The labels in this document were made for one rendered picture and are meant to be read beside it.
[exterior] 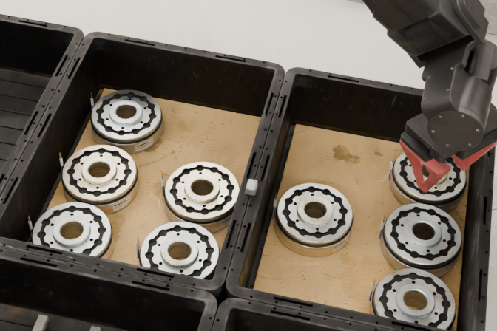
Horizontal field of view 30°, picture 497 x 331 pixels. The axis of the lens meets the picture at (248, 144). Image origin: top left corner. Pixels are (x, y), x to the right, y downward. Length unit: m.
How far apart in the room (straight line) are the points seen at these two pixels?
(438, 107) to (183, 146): 0.51
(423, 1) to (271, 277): 0.45
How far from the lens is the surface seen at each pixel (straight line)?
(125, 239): 1.25
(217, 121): 1.39
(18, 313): 1.21
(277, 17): 1.77
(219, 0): 1.81
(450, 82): 0.95
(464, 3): 0.97
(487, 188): 1.23
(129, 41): 1.37
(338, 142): 1.37
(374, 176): 1.34
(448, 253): 1.23
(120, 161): 1.30
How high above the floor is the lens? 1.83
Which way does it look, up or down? 48 degrees down
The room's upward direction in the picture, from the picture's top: 3 degrees clockwise
